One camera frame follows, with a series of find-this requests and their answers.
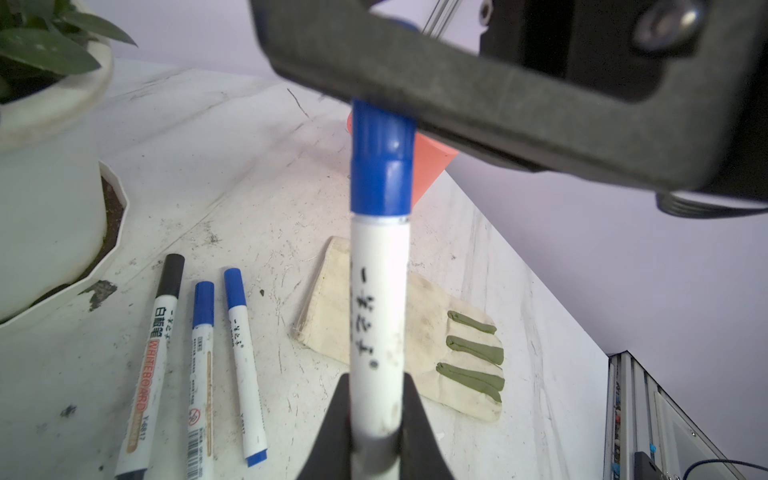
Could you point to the whiteboard marker black end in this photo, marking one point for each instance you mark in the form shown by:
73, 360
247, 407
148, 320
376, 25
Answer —
137, 446

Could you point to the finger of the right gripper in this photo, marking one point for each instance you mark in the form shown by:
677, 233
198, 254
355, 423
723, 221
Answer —
486, 154

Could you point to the potted green plant white pot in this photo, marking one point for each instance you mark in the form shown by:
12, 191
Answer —
56, 65

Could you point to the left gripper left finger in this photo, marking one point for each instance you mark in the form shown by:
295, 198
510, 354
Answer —
329, 457

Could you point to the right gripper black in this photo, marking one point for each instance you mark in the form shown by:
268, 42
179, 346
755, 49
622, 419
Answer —
658, 95

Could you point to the pink watering can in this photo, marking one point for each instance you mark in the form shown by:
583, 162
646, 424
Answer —
431, 158

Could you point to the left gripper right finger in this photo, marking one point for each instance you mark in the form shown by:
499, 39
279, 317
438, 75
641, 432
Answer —
420, 456

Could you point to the beige glove green fingers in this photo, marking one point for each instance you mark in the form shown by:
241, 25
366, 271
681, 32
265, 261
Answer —
451, 348

